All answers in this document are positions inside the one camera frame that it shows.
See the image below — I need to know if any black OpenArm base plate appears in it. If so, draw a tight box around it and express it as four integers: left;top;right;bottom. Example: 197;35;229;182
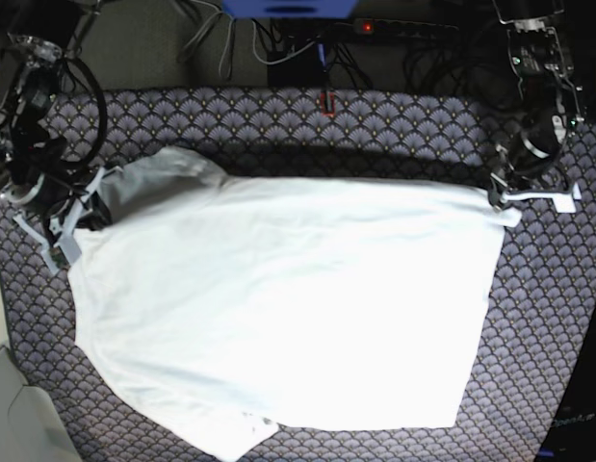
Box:
535;306;596;461

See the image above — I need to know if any blue box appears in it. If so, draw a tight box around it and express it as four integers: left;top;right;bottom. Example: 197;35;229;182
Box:
221;0;357;18

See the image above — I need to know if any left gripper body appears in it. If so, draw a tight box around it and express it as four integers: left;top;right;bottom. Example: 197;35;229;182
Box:
488;164;527;209

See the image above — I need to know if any grey plastic bin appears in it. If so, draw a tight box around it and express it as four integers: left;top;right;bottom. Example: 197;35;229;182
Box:
0;346;81;461

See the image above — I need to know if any grey cable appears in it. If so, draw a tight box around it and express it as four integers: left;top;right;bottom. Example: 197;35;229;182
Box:
174;0;236;81

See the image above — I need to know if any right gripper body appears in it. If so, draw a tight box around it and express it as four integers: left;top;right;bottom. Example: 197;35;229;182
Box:
1;168;98;241

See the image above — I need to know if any white T-shirt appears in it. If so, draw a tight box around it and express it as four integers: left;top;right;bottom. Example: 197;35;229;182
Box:
68;148;522;461

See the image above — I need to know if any patterned fan-print table cloth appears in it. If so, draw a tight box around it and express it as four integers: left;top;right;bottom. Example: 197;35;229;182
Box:
0;88;596;461

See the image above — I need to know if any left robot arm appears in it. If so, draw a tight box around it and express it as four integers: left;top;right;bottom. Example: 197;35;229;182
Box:
488;1;583;214

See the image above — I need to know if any black power strip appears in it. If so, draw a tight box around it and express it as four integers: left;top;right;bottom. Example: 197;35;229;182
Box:
352;18;460;39

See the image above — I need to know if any black adapter box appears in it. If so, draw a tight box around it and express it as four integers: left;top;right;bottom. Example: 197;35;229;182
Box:
267;47;325;88

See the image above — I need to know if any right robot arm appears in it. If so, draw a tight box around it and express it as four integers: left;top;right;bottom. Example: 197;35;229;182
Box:
0;36;583;272

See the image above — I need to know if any red clip on cloth edge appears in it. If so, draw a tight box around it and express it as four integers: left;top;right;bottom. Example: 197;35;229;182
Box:
320;90;336;117

